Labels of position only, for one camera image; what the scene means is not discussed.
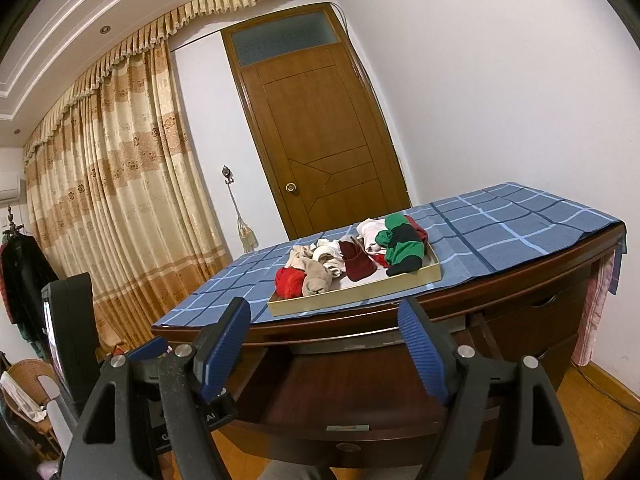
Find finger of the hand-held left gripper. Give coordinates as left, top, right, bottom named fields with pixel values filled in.
left=127, top=336, right=170, bottom=363

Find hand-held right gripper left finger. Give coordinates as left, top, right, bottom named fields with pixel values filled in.
left=60, top=297, right=252, bottom=480

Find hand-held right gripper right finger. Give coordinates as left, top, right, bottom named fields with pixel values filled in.
left=397, top=299, right=585, bottom=480

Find shallow cardboard tray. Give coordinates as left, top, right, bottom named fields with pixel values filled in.
left=267, top=240, right=442, bottom=317

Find red underwear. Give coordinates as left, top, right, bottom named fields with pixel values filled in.
left=275, top=266, right=307, bottom=299
left=404, top=215, right=430, bottom=243

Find green black striped cloth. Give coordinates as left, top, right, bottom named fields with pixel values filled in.
left=376, top=213, right=427, bottom=277

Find dark red cloth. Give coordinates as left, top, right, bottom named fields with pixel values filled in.
left=339, top=239, right=377, bottom=283

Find beige knitted socks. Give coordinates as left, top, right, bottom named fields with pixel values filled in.
left=286, top=244, right=335, bottom=297

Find pink white cloth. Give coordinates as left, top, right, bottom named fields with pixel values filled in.
left=356, top=218, right=390, bottom=255

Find desk side drawer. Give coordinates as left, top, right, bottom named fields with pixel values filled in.
left=482, top=275, right=593, bottom=343
left=500, top=332, right=576, bottom=391

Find wicker chair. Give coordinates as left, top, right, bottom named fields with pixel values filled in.
left=0, top=359, right=63, bottom=461

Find dark hanging coat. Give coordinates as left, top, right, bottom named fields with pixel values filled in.
left=0, top=205, right=58, bottom=346

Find curtain tieback tassel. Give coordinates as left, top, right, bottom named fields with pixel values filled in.
left=221, top=165, right=258, bottom=253

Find dark wooden desk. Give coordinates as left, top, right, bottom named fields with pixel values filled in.
left=150, top=220, right=628, bottom=480

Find blue plaid tablecloth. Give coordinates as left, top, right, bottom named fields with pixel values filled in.
left=152, top=181, right=628, bottom=328

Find beige patterned curtain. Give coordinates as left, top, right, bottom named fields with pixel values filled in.
left=22, top=0, right=338, bottom=351

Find white air conditioner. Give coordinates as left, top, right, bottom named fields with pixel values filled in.
left=0, top=172, right=22, bottom=202

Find pink patterned cloth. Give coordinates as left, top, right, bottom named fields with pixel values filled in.
left=571, top=249, right=617, bottom=367

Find brown wooden door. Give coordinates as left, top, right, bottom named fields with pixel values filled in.
left=221, top=2, right=412, bottom=241

